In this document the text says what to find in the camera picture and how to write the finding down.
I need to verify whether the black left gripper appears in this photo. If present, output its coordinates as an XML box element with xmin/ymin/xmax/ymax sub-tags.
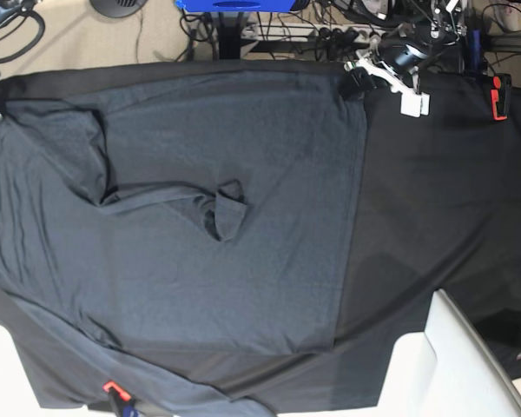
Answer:
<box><xmin>338</xmin><ymin>36</ymin><xmax>430</xmax><ymax>116</ymax></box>

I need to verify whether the black floor cable bundle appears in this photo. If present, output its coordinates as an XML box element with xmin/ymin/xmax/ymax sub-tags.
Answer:
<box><xmin>173</xmin><ymin>0</ymin><xmax>400</xmax><ymax>62</ymax></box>

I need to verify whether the red blue front clamp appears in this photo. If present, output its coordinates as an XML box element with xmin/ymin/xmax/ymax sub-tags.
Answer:
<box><xmin>102</xmin><ymin>381</ymin><xmax>140</xmax><ymax>417</ymax></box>

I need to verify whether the dark grey T-shirt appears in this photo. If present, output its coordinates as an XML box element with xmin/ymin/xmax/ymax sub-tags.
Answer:
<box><xmin>0</xmin><ymin>71</ymin><xmax>367</xmax><ymax>416</ymax></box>

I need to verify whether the power strip on floor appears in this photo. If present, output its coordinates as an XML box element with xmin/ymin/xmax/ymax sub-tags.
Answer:
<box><xmin>241</xmin><ymin>21</ymin><xmax>382</xmax><ymax>42</ymax></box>

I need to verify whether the round black stand base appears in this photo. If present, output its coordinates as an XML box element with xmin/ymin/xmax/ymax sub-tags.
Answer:
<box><xmin>89</xmin><ymin>0</ymin><xmax>148</xmax><ymax>18</ymax></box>

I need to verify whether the blue plastic bin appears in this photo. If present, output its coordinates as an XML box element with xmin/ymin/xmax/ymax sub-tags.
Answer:
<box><xmin>175</xmin><ymin>0</ymin><xmax>311</xmax><ymax>13</ymax></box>

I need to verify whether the red black table clamp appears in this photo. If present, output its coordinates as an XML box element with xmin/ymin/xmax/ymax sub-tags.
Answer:
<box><xmin>491</xmin><ymin>74</ymin><xmax>512</xmax><ymax>122</ymax></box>

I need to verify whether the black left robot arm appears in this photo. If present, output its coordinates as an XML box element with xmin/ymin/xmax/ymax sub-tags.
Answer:
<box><xmin>339</xmin><ymin>1</ymin><xmax>466</xmax><ymax>117</ymax></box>

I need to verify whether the blue clamp at rear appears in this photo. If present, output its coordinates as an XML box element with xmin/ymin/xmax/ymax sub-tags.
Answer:
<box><xmin>464</xmin><ymin>29</ymin><xmax>482</xmax><ymax>76</ymax></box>

